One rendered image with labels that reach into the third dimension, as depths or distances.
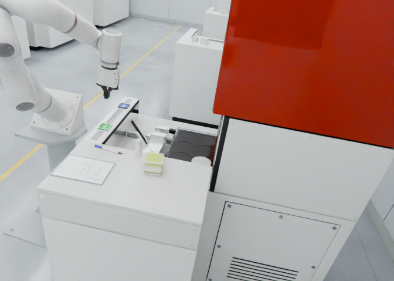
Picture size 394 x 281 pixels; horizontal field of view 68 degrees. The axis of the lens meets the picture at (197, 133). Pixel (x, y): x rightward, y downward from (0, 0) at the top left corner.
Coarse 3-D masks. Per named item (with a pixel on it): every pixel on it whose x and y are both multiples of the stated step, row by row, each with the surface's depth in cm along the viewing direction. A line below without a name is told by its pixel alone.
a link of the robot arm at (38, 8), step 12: (0, 0) 95; (12, 0) 93; (24, 0) 93; (36, 0) 94; (48, 0) 96; (12, 12) 99; (24, 12) 95; (36, 12) 95; (48, 12) 97; (60, 12) 100; (72, 12) 106; (48, 24) 101; (60, 24) 103; (72, 24) 106
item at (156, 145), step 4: (168, 136) 171; (152, 140) 161; (156, 140) 161; (160, 140) 162; (148, 144) 157; (152, 144) 157; (156, 144) 158; (160, 144) 158; (164, 144) 163; (148, 148) 153; (152, 148) 154; (156, 148) 154; (160, 148) 155; (144, 152) 150; (156, 152) 152; (160, 152) 155
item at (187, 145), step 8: (176, 136) 164; (184, 136) 165; (192, 136) 166; (200, 136) 167; (208, 136) 168; (176, 144) 157; (184, 144) 158; (192, 144) 159; (200, 144) 160; (208, 144) 161; (176, 152) 151; (184, 152) 151; (192, 152) 152; (200, 152) 154; (208, 152) 155; (184, 160) 146
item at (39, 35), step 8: (64, 0) 529; (72, 0) 553; (80, 0) 581; (88, 0) 609; (72, 8) 558; (80, 8) 586; (88, 8) 616; (88, 16) 622; (32, 24) 492; (40, 24) 499; (32, 32) 499; (40, 32) 506; (48, 32) 504; (56, 32) 523; (32, 40) 507; (40, 40) 513; (48, 40) 511; (56, 40) 528; (64, 40) 554; (32, 48) 517; (40, 48) 530
